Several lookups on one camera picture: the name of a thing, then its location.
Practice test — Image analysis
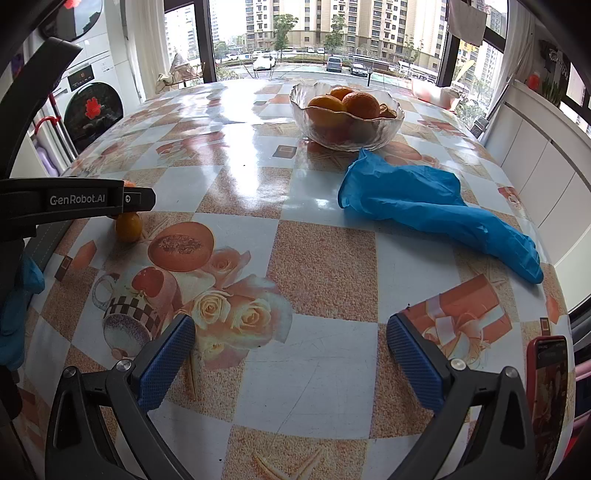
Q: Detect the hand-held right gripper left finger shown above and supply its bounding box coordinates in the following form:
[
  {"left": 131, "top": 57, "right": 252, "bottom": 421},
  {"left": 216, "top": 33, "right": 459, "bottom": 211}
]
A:
[{"left": 45, "top": 315, "right": 197, "bottom": 480}]

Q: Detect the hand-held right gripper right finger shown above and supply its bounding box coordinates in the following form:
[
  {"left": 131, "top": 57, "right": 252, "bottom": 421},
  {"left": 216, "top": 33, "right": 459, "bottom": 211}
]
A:
[{"left": 386, "top": 314, "right": 539, "bottom": 480}]

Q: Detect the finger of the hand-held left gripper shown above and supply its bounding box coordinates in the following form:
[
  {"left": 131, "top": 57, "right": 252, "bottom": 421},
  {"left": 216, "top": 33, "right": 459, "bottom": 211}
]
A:
[{"left": 0, "top": 38, "right": 84, "bottom": 179}]

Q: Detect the grey rectangular tray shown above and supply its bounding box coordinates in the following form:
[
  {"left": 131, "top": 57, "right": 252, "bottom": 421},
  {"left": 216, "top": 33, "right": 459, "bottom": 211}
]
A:
[{"left": 23, "top": 220, "right": 75, "bottom": 278}]

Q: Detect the small orange citrus fruit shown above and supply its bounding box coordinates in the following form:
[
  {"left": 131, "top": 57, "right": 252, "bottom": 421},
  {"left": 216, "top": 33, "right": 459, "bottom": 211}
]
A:
[{"left": 115, "top": 212, "right": 143, "bottom": 243}]

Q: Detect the clear glass bowl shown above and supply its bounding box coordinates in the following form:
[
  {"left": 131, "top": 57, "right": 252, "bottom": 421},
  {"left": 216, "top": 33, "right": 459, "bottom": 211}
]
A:
[{"left": 289, "top": 82, "right": 406, "bottom": 152}]

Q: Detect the person's left hand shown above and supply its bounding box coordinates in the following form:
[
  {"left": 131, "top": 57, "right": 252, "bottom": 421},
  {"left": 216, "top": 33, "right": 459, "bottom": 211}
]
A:
[{"left": 0, "top": 254, "right": 46, "bottom": 371}]

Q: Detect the white washing machine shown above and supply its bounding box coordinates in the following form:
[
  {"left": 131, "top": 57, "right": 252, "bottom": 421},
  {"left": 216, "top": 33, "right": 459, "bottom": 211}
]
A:
[{"left": 59, "top": 58, "right": 136, "bottom": 154}]

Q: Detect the white dryer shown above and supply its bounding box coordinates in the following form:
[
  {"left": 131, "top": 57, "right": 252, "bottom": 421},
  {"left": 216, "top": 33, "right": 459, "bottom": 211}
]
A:
[{"left": 41, "top": 0, "right": 112, "bottom": 77}]

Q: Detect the smartphone with red case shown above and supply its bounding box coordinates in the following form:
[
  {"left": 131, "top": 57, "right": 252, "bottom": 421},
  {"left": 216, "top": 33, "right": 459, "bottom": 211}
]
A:
[{"left": 526, "top": 335, "right": 575, "bottom": 480}]

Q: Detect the beige wrapped bundle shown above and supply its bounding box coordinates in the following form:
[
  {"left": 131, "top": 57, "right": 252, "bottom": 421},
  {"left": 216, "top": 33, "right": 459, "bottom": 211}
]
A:
[{"left": 157, "top": 52, "right": 205, "bottom": 89}]

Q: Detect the blue rubber glove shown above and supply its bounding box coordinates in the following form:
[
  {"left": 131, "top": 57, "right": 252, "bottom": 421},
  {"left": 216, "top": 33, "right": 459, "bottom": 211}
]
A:
[{"left": 337, "top": 148, "right": 544, "bottom": 284}]

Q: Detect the white cabinet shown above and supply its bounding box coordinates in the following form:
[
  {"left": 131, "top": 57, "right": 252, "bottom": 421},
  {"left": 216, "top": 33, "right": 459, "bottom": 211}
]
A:
[{"left": 480, "top": 78, "right": 591, "bottom": 319}]

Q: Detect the pink basin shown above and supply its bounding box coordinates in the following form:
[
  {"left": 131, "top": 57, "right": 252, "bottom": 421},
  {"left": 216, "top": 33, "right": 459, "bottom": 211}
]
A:
[{"left": 409, "top": 78, "right": 461, "bottom": 110}]

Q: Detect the dark plant decoration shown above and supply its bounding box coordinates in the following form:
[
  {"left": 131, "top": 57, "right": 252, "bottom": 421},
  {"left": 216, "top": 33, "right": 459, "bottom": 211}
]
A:
[{"left": 539, "top": 41, "right": 573, "bottom": 104}]

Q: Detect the hanging white cloth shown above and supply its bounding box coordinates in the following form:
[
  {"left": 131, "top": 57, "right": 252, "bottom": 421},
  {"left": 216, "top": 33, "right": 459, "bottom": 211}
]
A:
[{"left": 448, "top": 0, "right": 488, "bottom": 47}]

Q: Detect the red-handled mop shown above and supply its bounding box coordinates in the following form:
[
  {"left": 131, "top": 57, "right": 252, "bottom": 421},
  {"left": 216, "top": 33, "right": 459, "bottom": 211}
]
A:
[{"left": 32, "top": 90, "right": 80, "bottom": 163}]

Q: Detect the black window frame post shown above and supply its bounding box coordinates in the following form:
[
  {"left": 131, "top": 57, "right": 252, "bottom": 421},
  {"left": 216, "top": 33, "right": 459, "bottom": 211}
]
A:
[
  {"left": 438, "top": 25, "right": 463, "bottom": 89},
  {"left": 164, "top": 0, "right": 219, "bottom": 85}
]

